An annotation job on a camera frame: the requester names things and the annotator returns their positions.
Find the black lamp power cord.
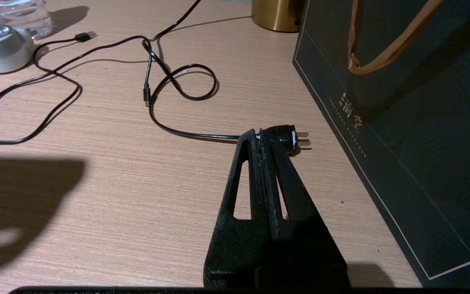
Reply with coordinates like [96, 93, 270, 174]
[142, 0, 312, 157]

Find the water bottle red cap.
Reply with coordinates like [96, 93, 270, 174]
[0, 0, 53, 40]

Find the dark gift bag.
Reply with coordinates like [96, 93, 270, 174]
[293, 0, 470, 288]

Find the brass desk lamp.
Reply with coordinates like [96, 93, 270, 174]
[251, 0, 306, 32]

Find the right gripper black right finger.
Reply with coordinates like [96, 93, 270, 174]
[259, 131, 351, 287]

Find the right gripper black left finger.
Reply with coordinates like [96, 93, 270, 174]
[203, 129, 281, 287]

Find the black USB cable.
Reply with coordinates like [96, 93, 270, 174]
[0, 31, 98, 147]
[0, 35, 154, 116]

